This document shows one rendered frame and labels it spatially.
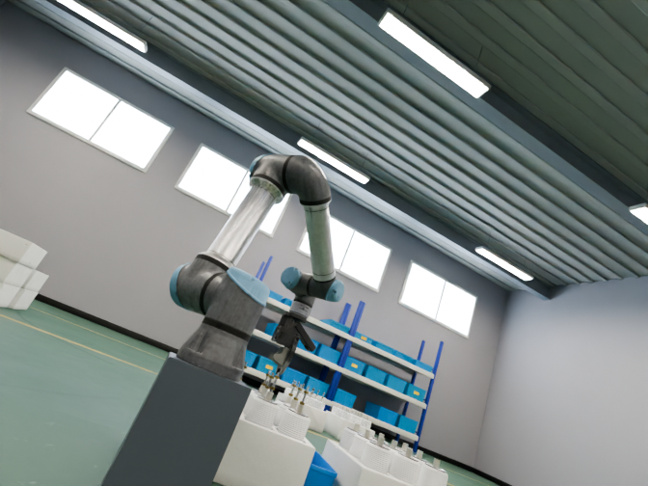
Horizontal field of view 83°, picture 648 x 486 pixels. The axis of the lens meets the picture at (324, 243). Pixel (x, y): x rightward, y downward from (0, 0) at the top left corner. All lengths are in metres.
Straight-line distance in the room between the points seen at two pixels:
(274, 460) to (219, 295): 0.64
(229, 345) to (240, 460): 0.55
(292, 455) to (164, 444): 0.59
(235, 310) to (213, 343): 0.08
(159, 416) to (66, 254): 5.99
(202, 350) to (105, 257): 5.83
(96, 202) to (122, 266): 1.10
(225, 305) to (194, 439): 0.26
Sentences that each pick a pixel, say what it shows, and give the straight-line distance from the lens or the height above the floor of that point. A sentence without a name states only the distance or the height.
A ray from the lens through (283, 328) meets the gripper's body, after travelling 1.32.
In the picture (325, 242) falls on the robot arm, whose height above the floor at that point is 0.75.
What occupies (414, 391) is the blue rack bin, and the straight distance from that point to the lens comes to 7.06.
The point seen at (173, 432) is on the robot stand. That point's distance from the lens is 0.82.
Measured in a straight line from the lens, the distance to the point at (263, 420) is 1.33.
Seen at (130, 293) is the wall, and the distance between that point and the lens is 6.50.
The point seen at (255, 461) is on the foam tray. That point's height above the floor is 0.09.
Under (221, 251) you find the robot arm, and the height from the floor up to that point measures 0.57.
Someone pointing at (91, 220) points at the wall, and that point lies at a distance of 6.78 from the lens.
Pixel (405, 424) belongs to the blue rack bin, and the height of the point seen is 0.35.
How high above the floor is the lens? 0.35
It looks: 21 degrees up
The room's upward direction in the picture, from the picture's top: 22 degrees clockwise
